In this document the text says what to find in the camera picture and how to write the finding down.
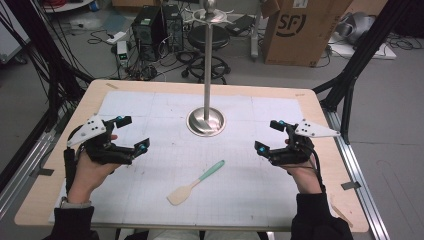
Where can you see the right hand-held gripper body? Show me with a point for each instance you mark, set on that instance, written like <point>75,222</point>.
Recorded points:
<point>293,155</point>

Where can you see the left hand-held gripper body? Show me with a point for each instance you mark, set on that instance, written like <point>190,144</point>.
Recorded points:
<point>96,151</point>

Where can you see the steel utensil stand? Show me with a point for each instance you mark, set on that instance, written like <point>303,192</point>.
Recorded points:
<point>207,83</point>

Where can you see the person's left hand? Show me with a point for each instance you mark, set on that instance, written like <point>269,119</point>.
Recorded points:
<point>86,176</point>

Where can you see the person's right hand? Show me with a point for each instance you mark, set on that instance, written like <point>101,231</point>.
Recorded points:
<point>306,180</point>

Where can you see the wooden table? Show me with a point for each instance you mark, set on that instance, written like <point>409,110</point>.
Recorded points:
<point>150,86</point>

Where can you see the white grid mat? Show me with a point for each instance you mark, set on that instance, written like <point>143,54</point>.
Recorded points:
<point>233,186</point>

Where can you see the grey wristband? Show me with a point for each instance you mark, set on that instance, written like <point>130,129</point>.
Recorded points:
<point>75,202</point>

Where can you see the dark tape piece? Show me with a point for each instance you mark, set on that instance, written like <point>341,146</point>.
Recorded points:
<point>42,172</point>
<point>350,185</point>

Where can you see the white device with green display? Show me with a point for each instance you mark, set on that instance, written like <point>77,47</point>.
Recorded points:
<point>122,53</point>

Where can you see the white power strip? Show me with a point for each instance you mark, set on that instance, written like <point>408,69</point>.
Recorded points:
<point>116,37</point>

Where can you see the white metal stand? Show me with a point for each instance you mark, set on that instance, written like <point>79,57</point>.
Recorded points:
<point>255,40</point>

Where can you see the black computer tower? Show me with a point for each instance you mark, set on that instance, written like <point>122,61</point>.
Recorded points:
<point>148,33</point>
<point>174,28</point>

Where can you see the brown cardboard box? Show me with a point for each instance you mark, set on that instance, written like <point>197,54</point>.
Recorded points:
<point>300,36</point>

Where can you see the black flat device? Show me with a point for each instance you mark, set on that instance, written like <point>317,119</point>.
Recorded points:
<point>240,25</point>

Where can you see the black round stool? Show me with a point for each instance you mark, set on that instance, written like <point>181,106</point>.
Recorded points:
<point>200,38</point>

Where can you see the grey rounded appliance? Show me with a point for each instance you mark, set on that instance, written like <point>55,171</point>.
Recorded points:
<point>356,28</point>

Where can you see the white round table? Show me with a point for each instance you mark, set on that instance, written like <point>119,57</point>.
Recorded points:
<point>70,6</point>

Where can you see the white flat board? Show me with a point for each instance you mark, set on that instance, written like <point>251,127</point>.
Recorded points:
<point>383,52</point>

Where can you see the white cabinet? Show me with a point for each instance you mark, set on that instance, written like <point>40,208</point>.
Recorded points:
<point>10,36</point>

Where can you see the aluminium rail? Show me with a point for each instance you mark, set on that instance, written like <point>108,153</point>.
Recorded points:
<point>360,186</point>
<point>23,173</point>

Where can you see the black metal frame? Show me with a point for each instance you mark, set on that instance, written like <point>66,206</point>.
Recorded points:
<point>353,66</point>
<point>55,76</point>

